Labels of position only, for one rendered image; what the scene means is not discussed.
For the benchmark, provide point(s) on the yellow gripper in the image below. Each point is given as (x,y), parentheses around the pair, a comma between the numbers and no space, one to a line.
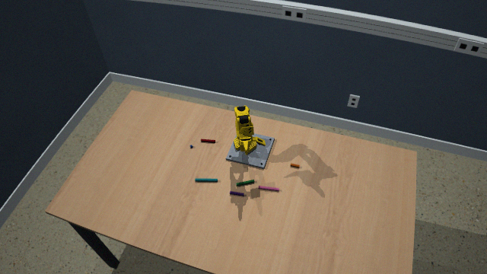
(245,139)

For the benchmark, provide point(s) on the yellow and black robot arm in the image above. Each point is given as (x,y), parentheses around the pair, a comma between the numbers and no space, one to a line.
(243,125)

